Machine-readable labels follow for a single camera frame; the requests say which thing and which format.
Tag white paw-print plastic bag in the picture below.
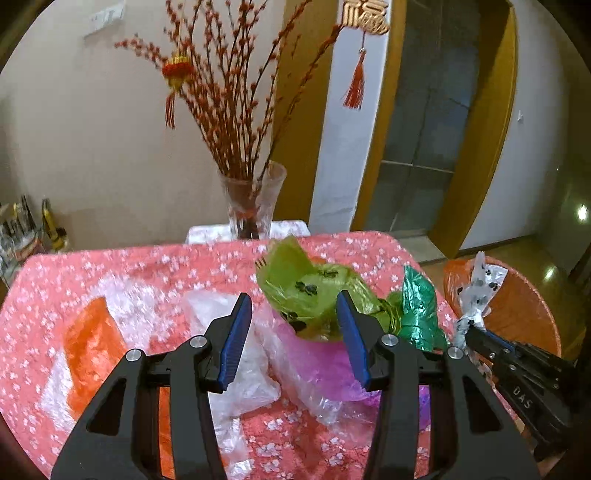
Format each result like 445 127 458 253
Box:
451 251 509 357

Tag orange lined trash bin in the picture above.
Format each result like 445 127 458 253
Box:
442 257 562 365

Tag small white side table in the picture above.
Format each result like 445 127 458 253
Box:
185 220 310 245

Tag orange plastic bag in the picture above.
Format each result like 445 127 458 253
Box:
64 296 177 468

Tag wooden door frame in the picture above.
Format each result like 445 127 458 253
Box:
358 0 519 261

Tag pink floral tablecloth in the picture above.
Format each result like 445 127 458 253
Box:
0 231 525 480

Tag red lantern ornament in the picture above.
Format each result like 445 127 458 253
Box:
161 54 195 130

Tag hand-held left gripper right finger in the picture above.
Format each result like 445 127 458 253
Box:
335 290 542 480

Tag clear glass vase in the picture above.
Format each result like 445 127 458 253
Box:
218 161 288 241

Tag group of bottles and jars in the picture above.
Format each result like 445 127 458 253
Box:
0 194 43 288

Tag yellow black tool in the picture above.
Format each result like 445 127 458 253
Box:
41 198 71 253

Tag clear plastic bag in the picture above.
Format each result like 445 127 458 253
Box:
184 293 283 480
255 305 384 426

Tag dark green plastic bag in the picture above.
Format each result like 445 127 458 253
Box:
387 265 451 354

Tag purple plastic bag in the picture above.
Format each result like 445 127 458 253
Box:
272 308 432 435

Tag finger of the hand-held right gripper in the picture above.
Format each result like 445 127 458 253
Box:
464 325 520 370

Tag bubble wrap sheet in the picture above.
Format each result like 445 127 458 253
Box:
41 272 188 432

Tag glass vase with red branches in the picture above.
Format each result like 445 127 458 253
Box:
115 0 352 238

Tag white wall switch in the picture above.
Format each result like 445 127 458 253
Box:
90 2 124 24

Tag gold hanging with red tassel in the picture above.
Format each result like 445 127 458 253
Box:
341 0 391 110

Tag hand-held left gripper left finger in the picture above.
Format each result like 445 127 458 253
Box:
51 292 254 480

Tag light green plastic bag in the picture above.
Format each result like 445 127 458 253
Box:
255 236 402 344

